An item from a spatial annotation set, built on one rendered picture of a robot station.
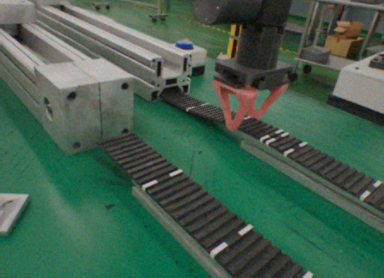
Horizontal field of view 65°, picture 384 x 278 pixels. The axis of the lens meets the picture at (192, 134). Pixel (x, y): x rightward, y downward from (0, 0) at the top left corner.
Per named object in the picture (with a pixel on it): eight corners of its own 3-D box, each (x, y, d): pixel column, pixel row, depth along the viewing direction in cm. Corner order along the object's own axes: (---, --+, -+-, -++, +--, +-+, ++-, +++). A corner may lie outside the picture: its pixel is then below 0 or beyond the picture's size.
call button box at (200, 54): (204, 74, 75) (207, 49, 72) (174, 80, 69) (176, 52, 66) (183, 65, 80) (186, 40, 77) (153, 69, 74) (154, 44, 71)
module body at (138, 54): (189, 93, 63) (193, 53, 59) (149, 103, 57) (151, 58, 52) (49, 19, 112) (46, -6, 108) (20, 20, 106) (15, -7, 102)
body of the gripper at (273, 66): (212, 74, 42) (219, 17, 38) (256, 65, 48) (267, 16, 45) (248, 89, 38) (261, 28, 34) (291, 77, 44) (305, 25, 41)
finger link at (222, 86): (205, 124, 46) (213, 64, 42) (235, 114, 51) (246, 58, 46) (238, 144, 42) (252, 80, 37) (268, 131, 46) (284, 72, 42)
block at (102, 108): (147, 132, 47) (148, 74, 42) (67, 156, 39) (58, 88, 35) (117, 111, 52) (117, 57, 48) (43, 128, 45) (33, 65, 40)
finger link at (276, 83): (216, 120, 48) (225, 62, 43) (244, 111, 52) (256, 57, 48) (249, 139, 44) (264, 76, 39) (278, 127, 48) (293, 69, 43)
